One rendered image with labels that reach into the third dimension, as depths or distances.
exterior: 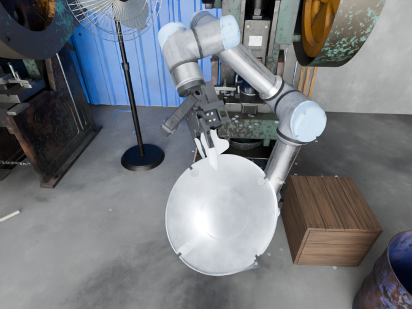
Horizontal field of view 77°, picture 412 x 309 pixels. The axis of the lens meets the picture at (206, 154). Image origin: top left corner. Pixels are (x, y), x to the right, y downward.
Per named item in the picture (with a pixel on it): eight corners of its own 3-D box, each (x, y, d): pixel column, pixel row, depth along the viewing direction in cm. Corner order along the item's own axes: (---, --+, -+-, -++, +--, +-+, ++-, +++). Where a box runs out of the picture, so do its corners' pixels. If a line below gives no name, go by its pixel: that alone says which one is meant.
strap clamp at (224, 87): (235, 95, 174) (236, 80, 167) (211, 94, 175) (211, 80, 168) (235, 91, 178) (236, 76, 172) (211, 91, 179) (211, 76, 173)
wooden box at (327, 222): (358, 267, 151) (383, 230, 130) (293, 264, 152) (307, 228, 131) (334, 213, 183) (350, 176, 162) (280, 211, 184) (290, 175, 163)
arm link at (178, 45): (186, 14, 61) (152, 26, 60) (202, 56, 60) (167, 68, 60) (188, 32, 68) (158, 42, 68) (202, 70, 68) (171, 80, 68)
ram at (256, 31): (265, 74, 154) (273, 18, 136) (240, 73, 155) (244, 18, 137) (262, 64, 168) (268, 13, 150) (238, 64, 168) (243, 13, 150)
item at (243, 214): (295, 219, 69) (297, 219, 68) (214, 299, 61) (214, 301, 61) (235, 130, 64) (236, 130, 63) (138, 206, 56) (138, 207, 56)
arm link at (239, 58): (295, 89, 101) (202, -4, 74) (311, 101, 92) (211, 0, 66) (274, 111, 105) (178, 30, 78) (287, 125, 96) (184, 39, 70)
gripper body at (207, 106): (231, 122, 61) (214, 75, 62) (199, 131, 58) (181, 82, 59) (219, 130, 68) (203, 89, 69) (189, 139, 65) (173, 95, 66)
